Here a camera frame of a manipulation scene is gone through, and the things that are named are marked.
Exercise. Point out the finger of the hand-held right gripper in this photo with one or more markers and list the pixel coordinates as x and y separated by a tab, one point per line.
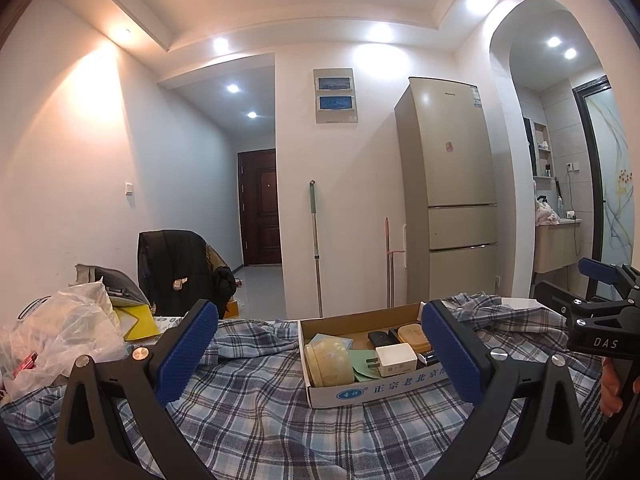
602	272
555	300

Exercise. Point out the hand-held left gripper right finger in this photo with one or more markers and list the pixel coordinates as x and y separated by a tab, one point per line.
450	355

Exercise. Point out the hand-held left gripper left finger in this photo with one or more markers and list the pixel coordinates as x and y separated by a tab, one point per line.
187	350

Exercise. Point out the small black box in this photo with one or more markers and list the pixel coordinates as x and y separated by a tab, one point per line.
428	357

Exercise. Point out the amber translucent case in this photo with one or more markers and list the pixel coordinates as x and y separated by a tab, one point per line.
412	337

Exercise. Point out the white charger plug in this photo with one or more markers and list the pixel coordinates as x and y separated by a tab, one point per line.
397	360

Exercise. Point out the black remote control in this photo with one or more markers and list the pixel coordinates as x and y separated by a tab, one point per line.
382	339

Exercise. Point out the cardboard box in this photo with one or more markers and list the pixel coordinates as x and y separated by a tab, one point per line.
380	392

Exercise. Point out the green snap pouch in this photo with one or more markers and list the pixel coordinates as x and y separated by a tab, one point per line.
362	367

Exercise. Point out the small grey box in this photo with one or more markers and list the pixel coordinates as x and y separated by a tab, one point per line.
332	339

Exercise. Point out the cream round jar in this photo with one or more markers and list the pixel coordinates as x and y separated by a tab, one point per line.
327	365

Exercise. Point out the person's right hand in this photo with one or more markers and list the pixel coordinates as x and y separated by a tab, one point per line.
612	390

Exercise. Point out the beige vanity cabinet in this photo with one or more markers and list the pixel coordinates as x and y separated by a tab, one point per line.
555	247

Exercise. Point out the yellow paper bag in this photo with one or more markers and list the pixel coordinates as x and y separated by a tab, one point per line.
142	322

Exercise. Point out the orange bag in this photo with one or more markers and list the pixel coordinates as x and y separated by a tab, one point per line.
231	308

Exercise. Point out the pink towel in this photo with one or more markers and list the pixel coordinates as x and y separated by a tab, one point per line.
546	216

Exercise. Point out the blue plaid shirt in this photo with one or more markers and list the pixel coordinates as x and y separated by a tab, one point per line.
250	400

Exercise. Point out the chair with black jacket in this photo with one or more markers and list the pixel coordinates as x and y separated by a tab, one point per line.
172	265

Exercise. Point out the floral glass door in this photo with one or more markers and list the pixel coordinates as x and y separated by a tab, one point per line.
612	175

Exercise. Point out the grey bag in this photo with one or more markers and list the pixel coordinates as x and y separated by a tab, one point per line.
117	280

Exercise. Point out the pink broom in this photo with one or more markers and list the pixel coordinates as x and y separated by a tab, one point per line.
388	260

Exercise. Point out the clear plastic bag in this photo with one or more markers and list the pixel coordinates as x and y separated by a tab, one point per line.
65	330

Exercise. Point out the beige refrigerator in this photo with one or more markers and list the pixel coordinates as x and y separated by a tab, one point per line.
450	185

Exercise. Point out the brown door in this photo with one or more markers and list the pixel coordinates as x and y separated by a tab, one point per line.
260	210

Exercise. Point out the wall niche shelf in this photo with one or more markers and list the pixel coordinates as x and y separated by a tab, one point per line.
542	147

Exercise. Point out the wall electrical panel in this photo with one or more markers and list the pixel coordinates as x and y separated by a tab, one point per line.
336	95

